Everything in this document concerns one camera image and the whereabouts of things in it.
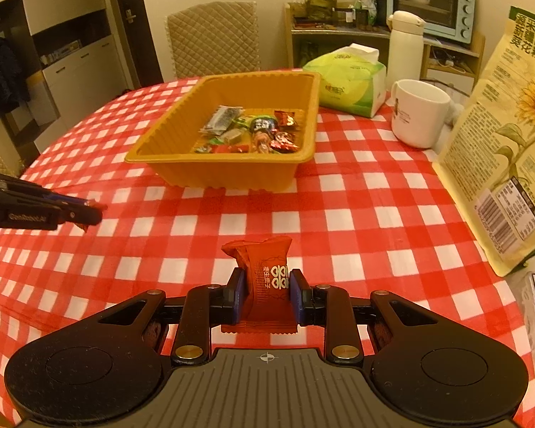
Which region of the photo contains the green tissue pack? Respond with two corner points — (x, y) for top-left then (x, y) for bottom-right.
(302, 43), (388, 119)

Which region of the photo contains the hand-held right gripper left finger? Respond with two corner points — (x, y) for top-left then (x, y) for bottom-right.
(87, 267), (246, 365)

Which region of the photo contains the large red snack packet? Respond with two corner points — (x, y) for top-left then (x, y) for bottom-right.
(220, 235), (299, 334)

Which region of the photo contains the crumpled white tissue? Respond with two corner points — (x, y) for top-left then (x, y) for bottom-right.
(446, 100), (465, 128)

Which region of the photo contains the light blue toaster oven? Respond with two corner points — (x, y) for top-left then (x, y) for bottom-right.
(386, 0), (476, 45)

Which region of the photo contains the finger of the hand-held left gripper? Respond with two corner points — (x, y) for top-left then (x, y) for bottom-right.
(60, 207), (103, 231)
(0, 170), (108, 210)

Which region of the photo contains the clear green-filled bag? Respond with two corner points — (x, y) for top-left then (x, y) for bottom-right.
(359, 0), (378, 25)

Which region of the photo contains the white cabinet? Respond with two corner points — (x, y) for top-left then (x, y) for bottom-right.
(0, 0), (130, 152)

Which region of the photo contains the glass pickle jar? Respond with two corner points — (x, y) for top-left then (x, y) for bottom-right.
(305, 0), (338, 21)

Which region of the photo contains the dark grey snack packet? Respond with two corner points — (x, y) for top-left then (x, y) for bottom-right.
(199, 105), (244, 135)

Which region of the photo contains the orange plastic tray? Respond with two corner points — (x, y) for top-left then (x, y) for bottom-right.
(125, 70), (322, 193)

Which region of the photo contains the white mug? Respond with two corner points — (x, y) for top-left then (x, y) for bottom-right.
(391, 79), (452, 149)

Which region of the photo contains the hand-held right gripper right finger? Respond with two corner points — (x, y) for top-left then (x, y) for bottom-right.
(289, 269), (449, 364)

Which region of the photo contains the green nut snack packet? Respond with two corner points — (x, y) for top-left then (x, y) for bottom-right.
(249, 115), (279, 154)

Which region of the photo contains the white thermos bottle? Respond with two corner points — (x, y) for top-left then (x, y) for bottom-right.
(387, 10), (426, 87)

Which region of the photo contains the wooden shelf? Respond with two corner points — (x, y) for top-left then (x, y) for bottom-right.
(284, 2), (486, 99)

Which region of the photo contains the dark wooden door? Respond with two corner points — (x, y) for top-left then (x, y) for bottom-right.
(102, 0), (165, 94)

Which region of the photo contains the sunflower seed bag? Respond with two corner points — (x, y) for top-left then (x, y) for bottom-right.
(432, 6), (535, 278)

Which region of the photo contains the red checked tablecloth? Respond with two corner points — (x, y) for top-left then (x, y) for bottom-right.
(0, 69), (535, 428)

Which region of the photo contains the dark blue jacket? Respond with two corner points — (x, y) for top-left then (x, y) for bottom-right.
(0, 27), (32, 120)

